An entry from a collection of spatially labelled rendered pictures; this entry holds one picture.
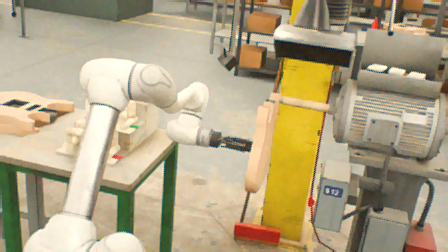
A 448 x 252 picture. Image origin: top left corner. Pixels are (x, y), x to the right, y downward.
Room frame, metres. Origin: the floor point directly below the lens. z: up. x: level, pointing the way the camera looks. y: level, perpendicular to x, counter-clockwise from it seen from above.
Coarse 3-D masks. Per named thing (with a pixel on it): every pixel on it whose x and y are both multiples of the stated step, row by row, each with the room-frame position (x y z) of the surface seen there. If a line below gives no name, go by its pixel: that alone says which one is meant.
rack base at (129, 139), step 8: (80, 120) 1.98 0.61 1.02; (128, 128) 1.94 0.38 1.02; (144, 128) 2.03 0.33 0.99; (120, 136) 1.90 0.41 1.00; (128, 136) 1.89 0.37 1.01; (136, 136) 1.95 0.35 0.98; (144, 136) 2.03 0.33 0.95; (120, 144) 1.90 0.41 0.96; (128, 144) 1.89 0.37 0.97; (136, 144) 1.95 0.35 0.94
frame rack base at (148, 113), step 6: (138, 102) 2.07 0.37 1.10; (138, 108) 2.05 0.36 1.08; (144, 108) 2.04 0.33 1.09; (150, 108) 2.09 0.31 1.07; (156, 108) 2.15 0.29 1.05; (138, 114) 2.05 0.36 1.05; (144, 114) 2.04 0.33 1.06; (150, 114) 2.09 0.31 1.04; (156, 114) 2.16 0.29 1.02; (138, 120) 2.05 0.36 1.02; (144, 120) 2.04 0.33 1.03; (150, 120) 2.09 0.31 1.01; (156, 120) 2.16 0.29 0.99; (150, 126) 2.09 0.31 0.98; (156, 126) 2.16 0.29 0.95; (150, 132) 2.10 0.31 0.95
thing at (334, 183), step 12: (324, 168) 1.53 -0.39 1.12; (336, 168) 1.54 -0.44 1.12; (348, 168) 1.55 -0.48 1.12; (324, 180) 1.46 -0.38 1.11; (336, 180) 1.45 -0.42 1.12; (348, 180) 1.45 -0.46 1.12; (324, 192) 1.45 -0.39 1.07; (336, 192) 1.44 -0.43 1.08; (348, 192) 1.44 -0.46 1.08; (324, 204) 1.45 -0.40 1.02; (336, 204) 1.44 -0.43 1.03; (372, 204) 1.58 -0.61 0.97; (324, 216) 1.45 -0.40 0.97; (336, 216) 1.44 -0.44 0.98; (348, 216) 1.57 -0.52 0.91; (324, 228) 1.45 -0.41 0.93; (336, 228) 1.44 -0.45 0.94
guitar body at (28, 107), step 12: (0, 96) 2.27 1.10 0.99; (12, 96) 2.29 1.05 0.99; (24, 96) 2.30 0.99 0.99; (36, 96) 2.32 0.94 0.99; (0, 108) 2.11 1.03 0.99; (12, 108) 2.12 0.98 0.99; (24, 108) 2.14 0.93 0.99; (36, 108) 2.15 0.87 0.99; (48, 108) 2.17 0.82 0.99; (60, 108) 2.26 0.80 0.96; (72, 108) 2.27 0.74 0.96; (0, 120) 2.04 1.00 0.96; (12, 120) 2.03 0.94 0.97; (24, 120) 1.99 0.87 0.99; (36, 120) 2.11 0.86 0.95; (48, 120) 2.10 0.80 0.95
